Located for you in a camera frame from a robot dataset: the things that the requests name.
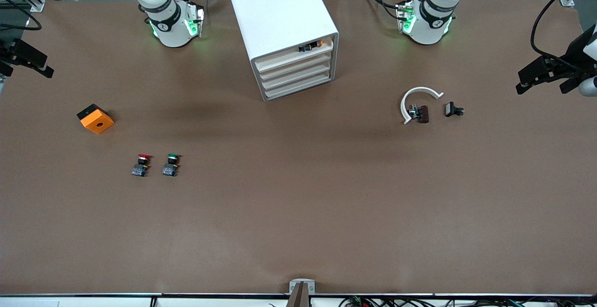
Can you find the white table edge rail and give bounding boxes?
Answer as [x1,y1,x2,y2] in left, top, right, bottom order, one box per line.
[0,293,597,307]

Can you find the orange button enclosure box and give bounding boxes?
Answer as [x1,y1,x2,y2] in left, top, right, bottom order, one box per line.
[76,104,115,135]

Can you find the red push button switch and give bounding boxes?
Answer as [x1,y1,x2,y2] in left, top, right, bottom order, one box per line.
[131,153,153,177]

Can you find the green push button switch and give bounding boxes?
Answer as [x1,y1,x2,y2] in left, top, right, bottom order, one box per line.
[161,153,181,177]

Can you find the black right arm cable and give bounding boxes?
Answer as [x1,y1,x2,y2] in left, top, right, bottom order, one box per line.
[0,0,43,31]

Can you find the brown table mat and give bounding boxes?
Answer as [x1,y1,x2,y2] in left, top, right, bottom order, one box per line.
[0,0,597,297]

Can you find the white curved plastic part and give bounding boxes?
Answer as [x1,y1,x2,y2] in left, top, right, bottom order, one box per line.
[400,86,444,126]

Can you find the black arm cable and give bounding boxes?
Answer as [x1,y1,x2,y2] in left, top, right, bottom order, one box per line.
[531,0,597,63]
[0,0,43,31]

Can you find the silver arm base connector panel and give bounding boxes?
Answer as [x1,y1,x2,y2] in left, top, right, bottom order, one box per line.
[396,0,417,35]
[186,0,206,38]

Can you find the grey metal bracket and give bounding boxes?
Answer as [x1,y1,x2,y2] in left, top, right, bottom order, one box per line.
[288,278,316,295]

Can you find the tapered metal bar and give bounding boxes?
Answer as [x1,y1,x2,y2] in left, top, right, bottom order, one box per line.
[286,283,311,307]

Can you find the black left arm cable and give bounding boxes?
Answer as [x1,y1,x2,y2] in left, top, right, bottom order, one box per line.
[531,0,597,63]

